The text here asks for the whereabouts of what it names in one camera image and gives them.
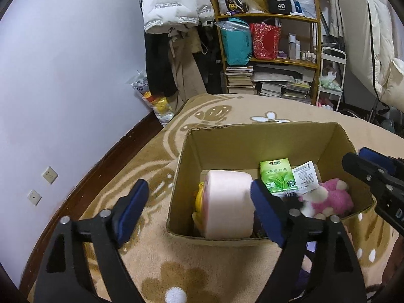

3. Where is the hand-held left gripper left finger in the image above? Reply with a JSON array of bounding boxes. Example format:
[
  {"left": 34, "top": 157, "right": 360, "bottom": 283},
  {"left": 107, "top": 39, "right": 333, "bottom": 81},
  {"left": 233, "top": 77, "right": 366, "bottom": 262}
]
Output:
[{"left": 33, "top": 178, "right": 149, "bottom": 303}]

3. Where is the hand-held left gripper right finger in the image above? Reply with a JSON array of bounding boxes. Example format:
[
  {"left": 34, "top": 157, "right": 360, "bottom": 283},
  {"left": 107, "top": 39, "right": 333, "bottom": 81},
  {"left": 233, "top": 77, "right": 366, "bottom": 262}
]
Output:
[{"left": 250, "top": 179, "right": 368, "bottom": 303}]

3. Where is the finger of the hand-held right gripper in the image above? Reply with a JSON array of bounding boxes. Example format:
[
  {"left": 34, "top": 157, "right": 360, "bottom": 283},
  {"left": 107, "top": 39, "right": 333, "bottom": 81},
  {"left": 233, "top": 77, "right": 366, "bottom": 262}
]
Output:
[
  {"left": 359, "top": 147, "right": 404, "bottom": 177},
  {"left": 342, "top": 152, "right": 392, "bottom": 196}
]

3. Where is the black tissue pack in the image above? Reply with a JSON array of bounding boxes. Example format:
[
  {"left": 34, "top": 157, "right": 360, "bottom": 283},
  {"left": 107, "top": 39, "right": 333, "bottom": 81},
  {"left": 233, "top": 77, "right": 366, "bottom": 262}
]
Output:
[{"left": 252, "top": 215, "right": 269, "bottom": 239}]

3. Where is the green tissue pack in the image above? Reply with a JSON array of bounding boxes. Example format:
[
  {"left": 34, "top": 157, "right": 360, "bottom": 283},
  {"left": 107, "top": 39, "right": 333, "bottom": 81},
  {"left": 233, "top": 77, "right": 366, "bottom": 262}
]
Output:
[{"left": 259, "top": 158, "right": 299, "bottom": 198}]

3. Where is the pink and white plush toy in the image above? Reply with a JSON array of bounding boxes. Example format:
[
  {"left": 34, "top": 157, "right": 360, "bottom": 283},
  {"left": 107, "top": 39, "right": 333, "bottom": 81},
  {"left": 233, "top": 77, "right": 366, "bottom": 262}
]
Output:
[{"left": 298, "top": 178, "right": 355, "bottom": 218}]

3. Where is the pink paper roll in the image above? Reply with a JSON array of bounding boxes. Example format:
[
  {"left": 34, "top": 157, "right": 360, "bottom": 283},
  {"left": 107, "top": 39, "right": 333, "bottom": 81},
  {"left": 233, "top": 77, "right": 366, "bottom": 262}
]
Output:
[{"left": 200, "top": 170, "right": 256, "bottom": 240}]

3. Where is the white label tissue pack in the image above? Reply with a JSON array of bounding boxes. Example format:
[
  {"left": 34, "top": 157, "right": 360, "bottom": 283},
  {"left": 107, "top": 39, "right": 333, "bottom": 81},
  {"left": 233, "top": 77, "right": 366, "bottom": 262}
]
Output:
[{"left": 291, "top": 161, "right": 322, "bottom": 194}]

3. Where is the yellow plush toy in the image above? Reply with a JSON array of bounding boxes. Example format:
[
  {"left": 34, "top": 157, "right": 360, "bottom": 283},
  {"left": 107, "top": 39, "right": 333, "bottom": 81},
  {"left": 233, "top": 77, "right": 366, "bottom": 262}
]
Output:
[{"left": 192, "top": 181, "right": 209, "bottom": 232}]

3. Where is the cardboard box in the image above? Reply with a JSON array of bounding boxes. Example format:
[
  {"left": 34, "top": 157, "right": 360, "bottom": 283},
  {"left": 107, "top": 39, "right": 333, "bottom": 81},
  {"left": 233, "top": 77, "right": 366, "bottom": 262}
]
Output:
[{"left": 166, "top": 121, "right": 376, "bottom": 247}]

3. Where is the person's right forearm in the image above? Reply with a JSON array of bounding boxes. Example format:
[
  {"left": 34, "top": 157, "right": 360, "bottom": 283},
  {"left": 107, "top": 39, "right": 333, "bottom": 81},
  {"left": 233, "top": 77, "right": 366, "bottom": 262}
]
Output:
[{"left": 382, "top": 237, "right": 404, "bottom": 288}]

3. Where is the pale green bundle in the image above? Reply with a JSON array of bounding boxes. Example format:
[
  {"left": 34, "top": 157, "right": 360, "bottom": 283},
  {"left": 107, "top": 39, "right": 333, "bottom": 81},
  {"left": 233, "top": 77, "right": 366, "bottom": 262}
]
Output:
[{"left": 319, "top": 82, "right": 343, "bottom": 93}]

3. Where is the white metal cart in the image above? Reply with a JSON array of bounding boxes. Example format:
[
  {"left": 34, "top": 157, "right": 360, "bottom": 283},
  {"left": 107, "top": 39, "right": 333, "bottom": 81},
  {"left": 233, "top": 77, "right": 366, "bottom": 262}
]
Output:
[{"left": 316, "top": 47, "right": 347, "bottom": 111}]

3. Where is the cat plush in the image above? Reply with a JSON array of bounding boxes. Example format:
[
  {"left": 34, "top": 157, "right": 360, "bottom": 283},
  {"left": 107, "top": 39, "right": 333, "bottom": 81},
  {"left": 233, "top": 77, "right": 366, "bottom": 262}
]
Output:
[{"left": 320, "top": 66, "right": 338, "bottom": 84}]

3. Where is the clear plastic bag with yellow contents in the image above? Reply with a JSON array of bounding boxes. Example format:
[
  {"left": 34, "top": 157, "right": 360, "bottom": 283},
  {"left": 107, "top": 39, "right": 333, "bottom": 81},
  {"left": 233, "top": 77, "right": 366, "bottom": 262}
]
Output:
[{"left": 131, "top": 69, "right": 175, "bottom": 127}]

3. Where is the wide stack of books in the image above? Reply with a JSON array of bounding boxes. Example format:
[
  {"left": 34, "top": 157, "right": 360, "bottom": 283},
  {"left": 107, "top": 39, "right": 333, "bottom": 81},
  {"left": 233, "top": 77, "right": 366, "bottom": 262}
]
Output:
[{"left": 252, "top": 65, "right": 316, "bottom": 103}]

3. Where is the narrow stack of books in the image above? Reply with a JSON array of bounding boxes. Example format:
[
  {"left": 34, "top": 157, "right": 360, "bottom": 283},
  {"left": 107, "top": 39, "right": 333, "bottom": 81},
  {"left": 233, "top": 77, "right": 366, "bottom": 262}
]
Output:
[{"left": 225, "top": 66, "right": 256, "bottom": 94}]

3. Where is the black hanging coat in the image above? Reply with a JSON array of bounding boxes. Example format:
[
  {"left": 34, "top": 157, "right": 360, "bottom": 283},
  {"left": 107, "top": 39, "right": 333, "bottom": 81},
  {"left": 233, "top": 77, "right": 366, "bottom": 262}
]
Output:
[{"left": 144, "top": 32, "right": 177, "bottom": 97}]

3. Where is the beige hanging coat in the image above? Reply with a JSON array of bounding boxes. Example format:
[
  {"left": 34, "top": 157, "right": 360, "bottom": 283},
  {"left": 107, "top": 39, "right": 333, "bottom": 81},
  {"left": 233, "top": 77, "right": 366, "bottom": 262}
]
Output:
[{"left": 167, "top": 30, "right": 209, "bottom": 111}]

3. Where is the black hanging garment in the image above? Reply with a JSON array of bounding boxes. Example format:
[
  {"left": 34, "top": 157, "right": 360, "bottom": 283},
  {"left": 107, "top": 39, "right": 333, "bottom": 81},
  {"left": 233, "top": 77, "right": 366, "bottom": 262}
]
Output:
[{"left": 197, "top": 25, "right": 228, "bottom": 94}]

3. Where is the red patterned bag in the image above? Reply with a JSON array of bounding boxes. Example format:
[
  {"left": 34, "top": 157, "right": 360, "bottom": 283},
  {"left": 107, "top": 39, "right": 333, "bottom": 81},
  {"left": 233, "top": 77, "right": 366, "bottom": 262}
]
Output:
[{"left": 250, "top": 23, "right": 281, "bottom": 60}]

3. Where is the teal bag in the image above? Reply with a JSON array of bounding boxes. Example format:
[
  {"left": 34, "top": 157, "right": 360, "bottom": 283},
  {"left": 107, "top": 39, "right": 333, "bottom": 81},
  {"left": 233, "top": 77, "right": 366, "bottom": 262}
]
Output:
[{"left": 220, "top": 19, "right": 253, "bottom": 66}]

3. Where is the wooden shelf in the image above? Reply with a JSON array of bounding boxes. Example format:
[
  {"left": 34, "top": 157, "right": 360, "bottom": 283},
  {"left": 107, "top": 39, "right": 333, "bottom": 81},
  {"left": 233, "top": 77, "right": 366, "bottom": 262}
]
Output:
[{"left": 208, "top": 0, "right": 322, "bottom": 106}]

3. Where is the black box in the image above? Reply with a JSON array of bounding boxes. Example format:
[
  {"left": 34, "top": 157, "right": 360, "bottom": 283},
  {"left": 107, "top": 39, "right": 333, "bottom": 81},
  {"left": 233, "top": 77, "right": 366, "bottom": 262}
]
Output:
[{"left": 268, "top": 0, "right": 291, "bottom": 15}]

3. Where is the white puffer jacket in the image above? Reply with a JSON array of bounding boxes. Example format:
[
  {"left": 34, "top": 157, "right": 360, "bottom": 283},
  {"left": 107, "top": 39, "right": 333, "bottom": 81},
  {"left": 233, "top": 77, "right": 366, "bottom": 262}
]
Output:
[{"left": 141, "top": 0, "right": 215, "bottom": 34}]

